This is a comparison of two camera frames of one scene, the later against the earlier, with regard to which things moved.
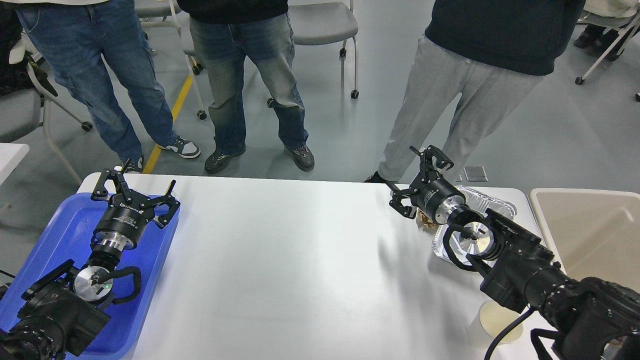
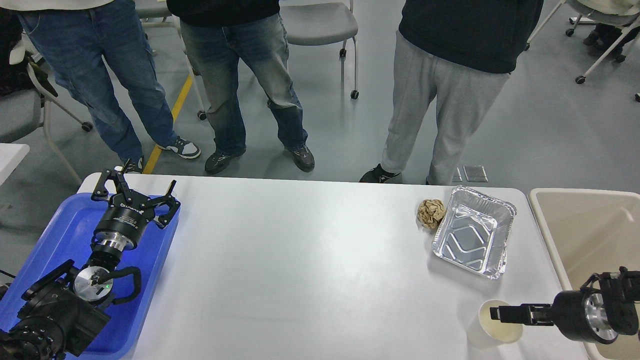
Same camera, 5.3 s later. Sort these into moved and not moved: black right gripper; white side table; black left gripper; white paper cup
Moved: black right gripper
Not moved: white side table; white paper cup; black left gripper
